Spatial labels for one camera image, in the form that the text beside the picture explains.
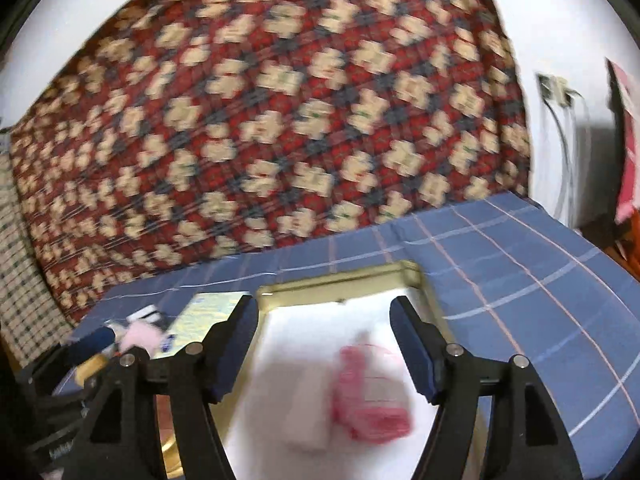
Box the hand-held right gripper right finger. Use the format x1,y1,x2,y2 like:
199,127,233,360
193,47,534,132
389,296,583,480

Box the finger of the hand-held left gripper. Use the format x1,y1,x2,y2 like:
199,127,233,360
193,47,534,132
67,326,121,367

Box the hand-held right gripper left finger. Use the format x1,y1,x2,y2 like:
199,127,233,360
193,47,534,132
64,294,260,480

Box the pink fluffy plush toy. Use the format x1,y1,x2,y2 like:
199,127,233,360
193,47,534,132
116,322,168,356

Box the yellow dotted tissue pack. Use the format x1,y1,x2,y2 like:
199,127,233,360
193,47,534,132
152,292,253,361

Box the checked cream cloth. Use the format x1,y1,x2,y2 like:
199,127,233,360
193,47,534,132
0,150,76,366

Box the blue plaid bed sheet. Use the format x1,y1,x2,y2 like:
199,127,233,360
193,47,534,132
50,195,640,480

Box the red plaid bear-print blanket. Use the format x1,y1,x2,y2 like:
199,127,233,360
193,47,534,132
10,0,532,323

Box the pink hanging cloth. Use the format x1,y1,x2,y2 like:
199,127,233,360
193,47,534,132
606,57,640,226

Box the white cables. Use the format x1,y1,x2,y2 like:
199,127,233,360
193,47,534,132
547,100,591,226

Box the white wall socket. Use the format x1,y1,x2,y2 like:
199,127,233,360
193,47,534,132
537,72,576,108

